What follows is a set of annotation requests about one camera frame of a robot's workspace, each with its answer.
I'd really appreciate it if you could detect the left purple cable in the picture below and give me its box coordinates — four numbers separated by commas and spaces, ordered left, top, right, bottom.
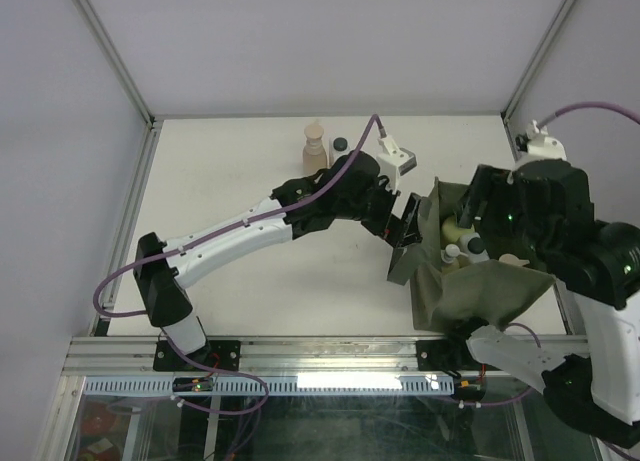
93, 113, 389, 412

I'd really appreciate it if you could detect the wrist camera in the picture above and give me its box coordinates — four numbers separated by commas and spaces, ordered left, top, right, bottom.
515, 120, 567, 167
376, 136, 417, 192

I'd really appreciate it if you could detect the right aluminium frame post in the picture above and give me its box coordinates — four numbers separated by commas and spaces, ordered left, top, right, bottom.
501, 0, 580, 126

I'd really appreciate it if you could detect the aluminium frame post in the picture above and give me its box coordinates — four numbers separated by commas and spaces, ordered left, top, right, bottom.
501, 0, 580, 126
71, 0, 155, 128

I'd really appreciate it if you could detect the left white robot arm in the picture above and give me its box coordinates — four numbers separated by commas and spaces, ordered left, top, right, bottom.
133, 148, 420, 370

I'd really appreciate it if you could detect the small tan pump bottle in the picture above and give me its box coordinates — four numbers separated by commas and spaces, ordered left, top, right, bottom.
441, 244, 461, 275

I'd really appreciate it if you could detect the white bottle dark cap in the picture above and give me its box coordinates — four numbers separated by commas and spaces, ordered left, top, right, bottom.
329, 137, 350, 166
458, 232, 490, 265

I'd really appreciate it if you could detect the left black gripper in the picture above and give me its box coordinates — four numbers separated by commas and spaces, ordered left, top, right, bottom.
335, 174, 421, 247

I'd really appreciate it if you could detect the left aluminium frame post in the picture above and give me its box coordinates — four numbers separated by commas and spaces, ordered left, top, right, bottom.
71, 0, 155, 128

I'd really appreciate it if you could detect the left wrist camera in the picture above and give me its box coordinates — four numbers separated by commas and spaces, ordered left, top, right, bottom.
376, 136, 417, 192

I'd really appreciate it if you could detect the olive green canvas bag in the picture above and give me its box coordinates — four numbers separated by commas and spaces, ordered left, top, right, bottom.
387, 179, 555, 333

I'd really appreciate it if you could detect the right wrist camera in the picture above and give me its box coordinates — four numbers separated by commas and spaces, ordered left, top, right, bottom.
515, 120, 567, 167

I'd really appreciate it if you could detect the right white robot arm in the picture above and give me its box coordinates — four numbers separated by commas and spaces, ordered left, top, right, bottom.
447, 159, 639, 449

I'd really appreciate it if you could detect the white slotted cable duct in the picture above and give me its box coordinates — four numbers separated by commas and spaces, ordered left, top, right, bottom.
85, 372, 454, 397

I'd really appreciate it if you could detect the yellow-green lotion bottle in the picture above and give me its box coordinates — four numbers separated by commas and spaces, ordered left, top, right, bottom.
440, 215, 475, 248

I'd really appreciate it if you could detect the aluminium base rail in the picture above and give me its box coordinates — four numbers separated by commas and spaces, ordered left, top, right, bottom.
63, 333, 591, 375

